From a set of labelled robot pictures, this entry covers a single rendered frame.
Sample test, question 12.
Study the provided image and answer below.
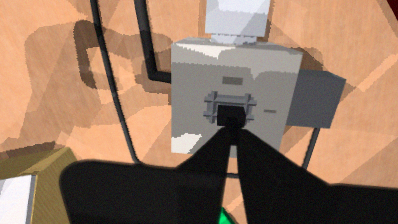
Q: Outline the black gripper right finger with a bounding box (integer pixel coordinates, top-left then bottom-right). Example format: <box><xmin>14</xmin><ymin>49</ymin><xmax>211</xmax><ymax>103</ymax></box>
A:
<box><xmin>236</xmin><ymin>129</ymin><xmax>398</xmax><ymax>224</ymax></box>

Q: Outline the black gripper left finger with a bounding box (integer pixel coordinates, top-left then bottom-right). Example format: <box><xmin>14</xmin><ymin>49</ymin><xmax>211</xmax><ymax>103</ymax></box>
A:
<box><xmin>59</xmin><ymin>127</ymin><xmax>232</xmax><ymax>224</ymax></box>

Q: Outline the green block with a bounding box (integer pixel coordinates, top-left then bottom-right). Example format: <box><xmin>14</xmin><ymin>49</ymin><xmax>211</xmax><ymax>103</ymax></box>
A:
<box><xmin>220</xmin><ymin>207</ymin><xmax>235</xmax><ymax>224</ymax></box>

